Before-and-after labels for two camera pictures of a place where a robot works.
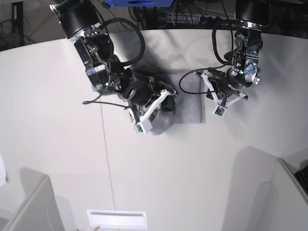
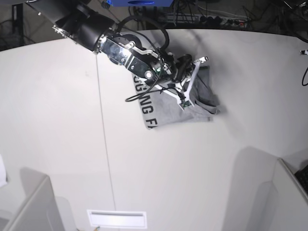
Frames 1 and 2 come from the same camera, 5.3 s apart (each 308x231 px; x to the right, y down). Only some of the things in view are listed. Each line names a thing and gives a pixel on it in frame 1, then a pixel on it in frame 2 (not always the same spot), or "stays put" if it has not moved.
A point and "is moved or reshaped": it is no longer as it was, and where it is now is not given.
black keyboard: [301, 176] stays put
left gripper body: [141, 91] -> [184, 68]
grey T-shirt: [187, 84] is moved or reshaped
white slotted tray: [117, 219] stays put
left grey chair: [31, 205] stays put
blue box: [141, 3] stays put
